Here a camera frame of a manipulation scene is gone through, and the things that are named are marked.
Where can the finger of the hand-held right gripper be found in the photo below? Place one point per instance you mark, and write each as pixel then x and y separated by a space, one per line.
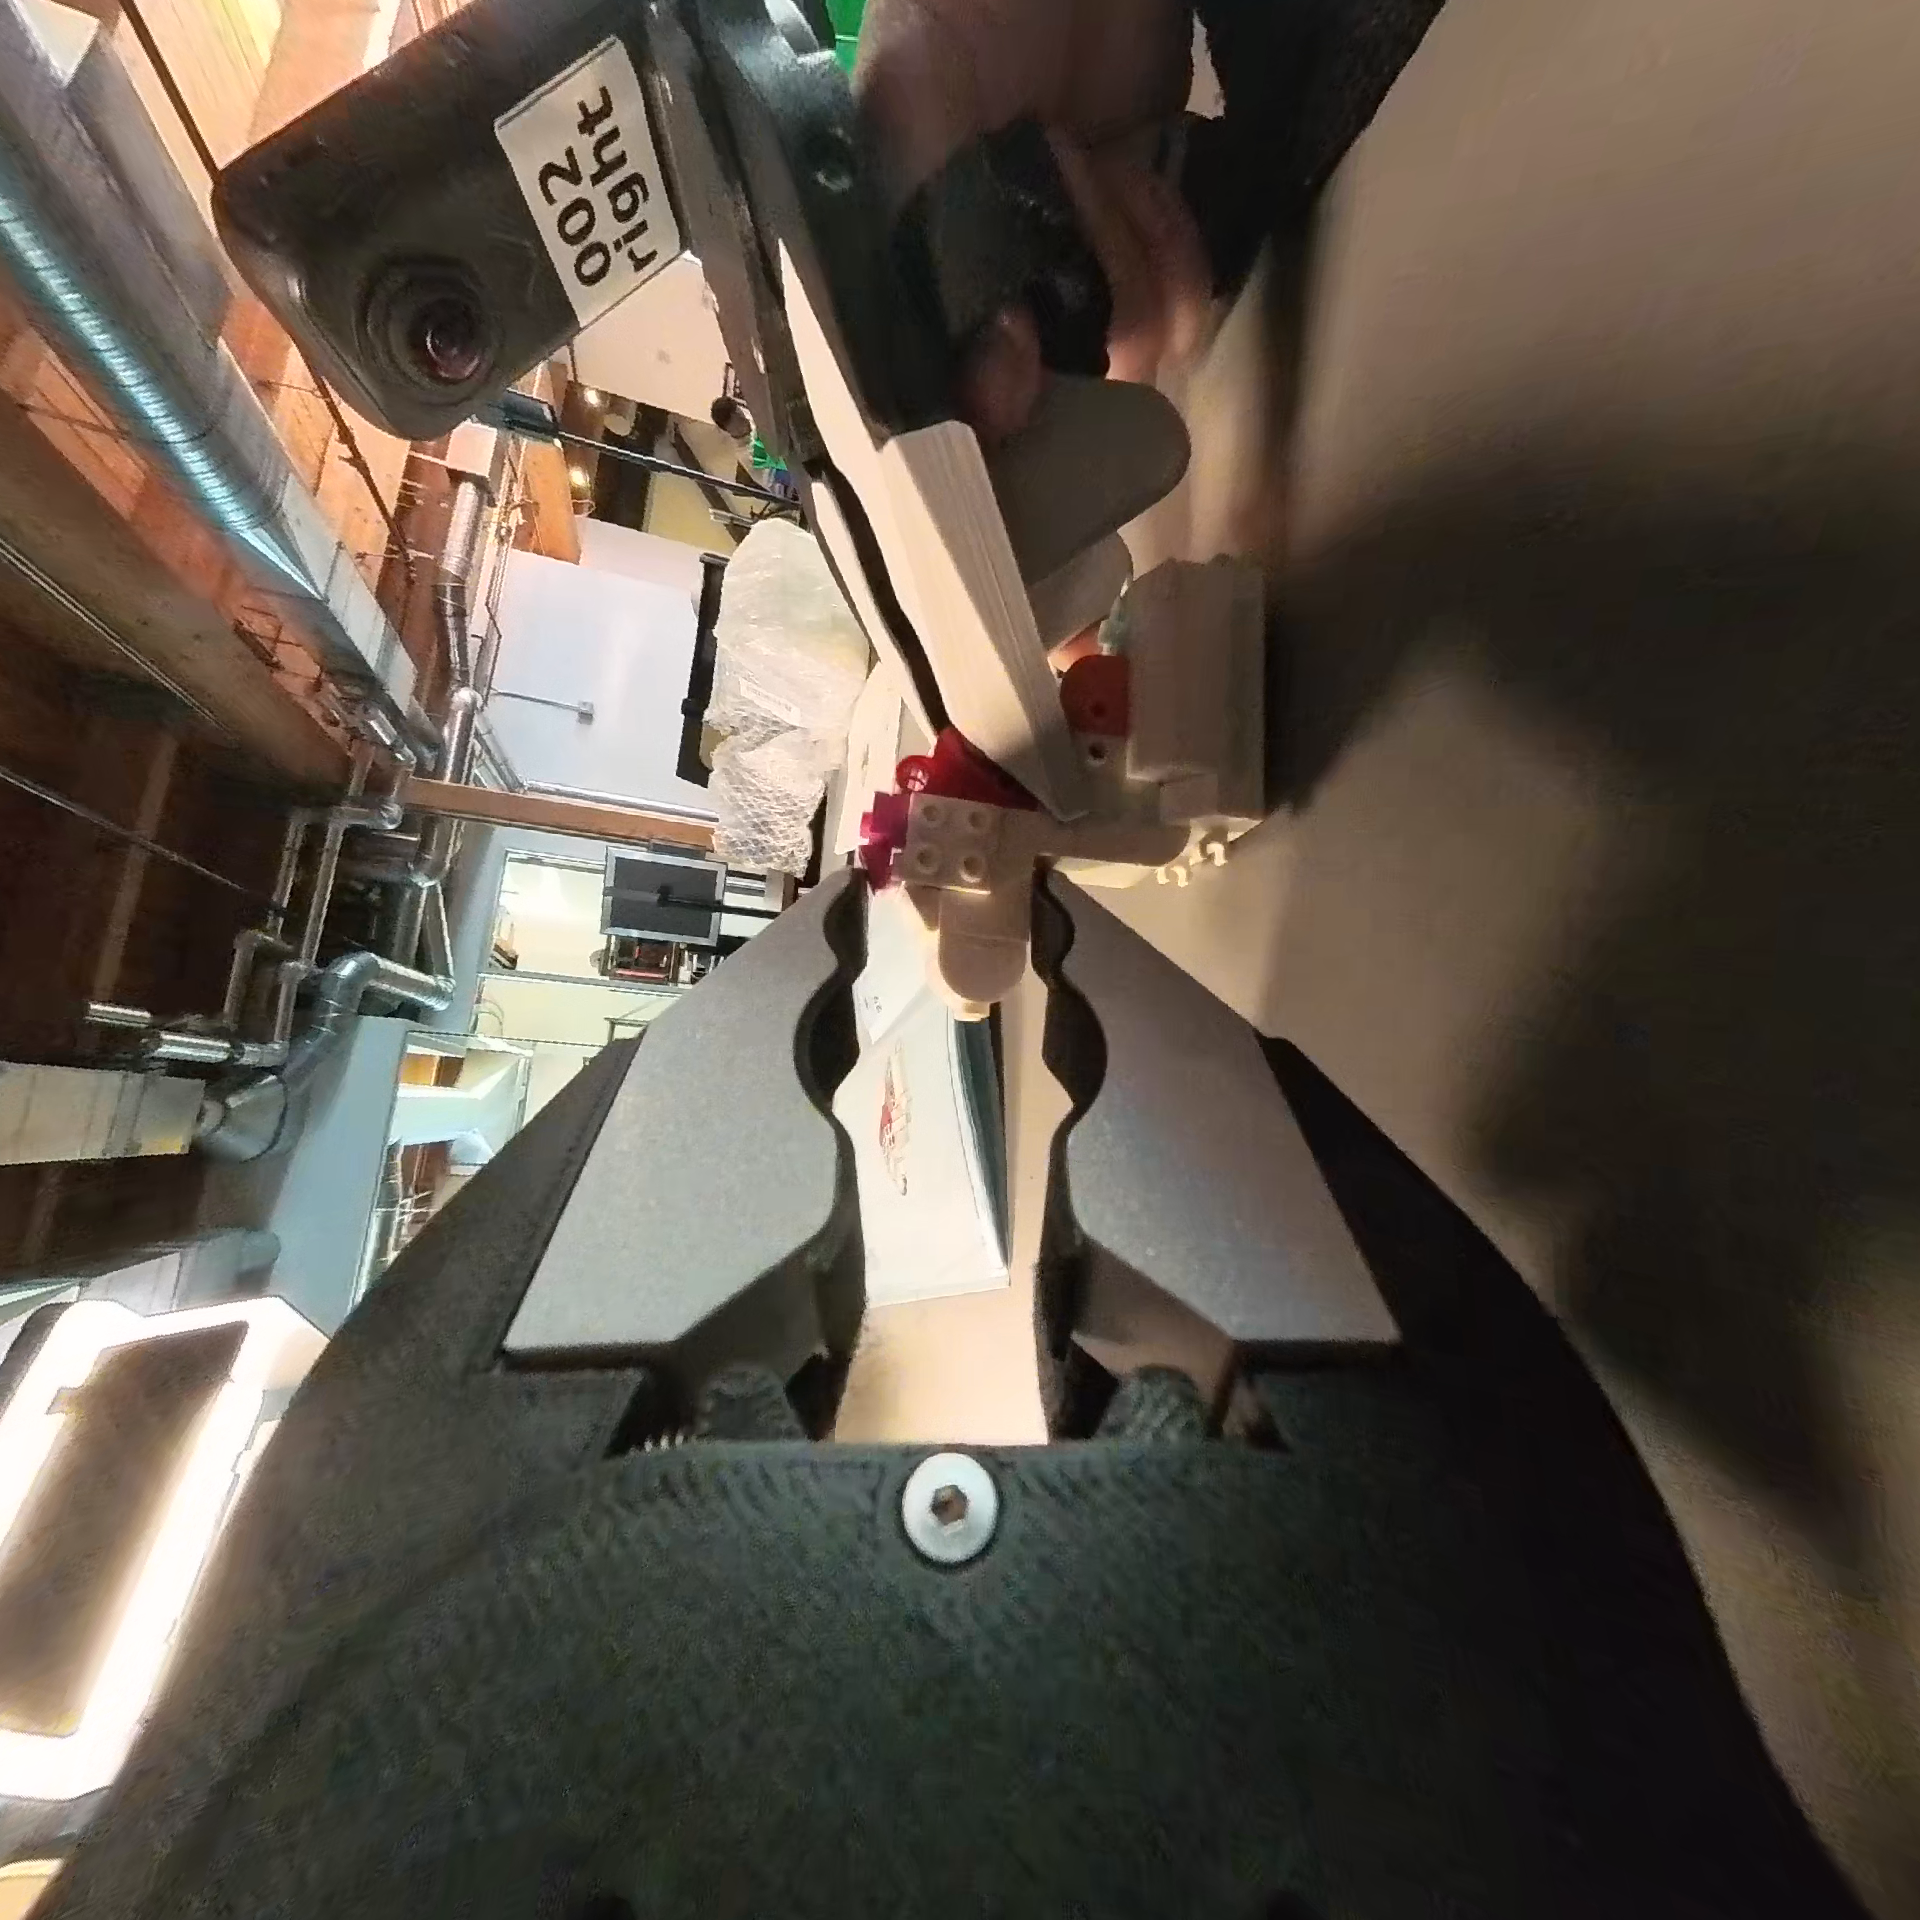
pixel 974 601
pixel 1102 450

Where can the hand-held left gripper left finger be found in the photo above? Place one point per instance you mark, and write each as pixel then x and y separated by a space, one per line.
pixel 705 1141

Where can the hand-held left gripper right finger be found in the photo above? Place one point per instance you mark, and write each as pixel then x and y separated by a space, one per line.
pixel 1201 1171

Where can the white lego build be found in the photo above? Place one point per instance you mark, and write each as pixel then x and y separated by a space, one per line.
pixel 1193 690

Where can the person's right forearm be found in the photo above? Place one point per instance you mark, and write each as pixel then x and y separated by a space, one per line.
pixel 1321 104

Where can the open lego instruction booklet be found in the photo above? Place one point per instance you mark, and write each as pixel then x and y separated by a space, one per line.
pixel 931 1200

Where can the person's right hand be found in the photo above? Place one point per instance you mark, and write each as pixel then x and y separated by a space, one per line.
pixel 1020 61

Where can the clear bubble wrap bundle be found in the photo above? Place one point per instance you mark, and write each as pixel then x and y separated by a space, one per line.
pixel 781 645

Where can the wooden beam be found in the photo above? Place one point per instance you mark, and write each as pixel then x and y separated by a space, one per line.
pixel 555 806

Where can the grey metal pipes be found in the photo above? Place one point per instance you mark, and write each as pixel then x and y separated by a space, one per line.
pixel 345 991

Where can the silver ventilation duct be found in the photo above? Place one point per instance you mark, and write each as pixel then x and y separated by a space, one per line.
pixel 134 344

